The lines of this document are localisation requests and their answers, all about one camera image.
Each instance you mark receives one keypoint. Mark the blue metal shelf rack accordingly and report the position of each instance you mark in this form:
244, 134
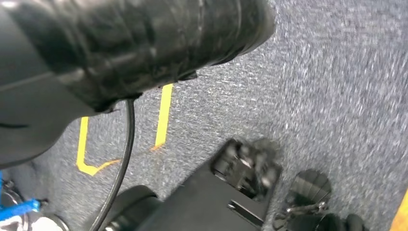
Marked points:
19, 209

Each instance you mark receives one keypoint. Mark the yellow floor tape square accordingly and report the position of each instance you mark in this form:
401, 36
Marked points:
164, 114

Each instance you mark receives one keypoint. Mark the black robot leg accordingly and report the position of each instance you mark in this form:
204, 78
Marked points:
137, 207

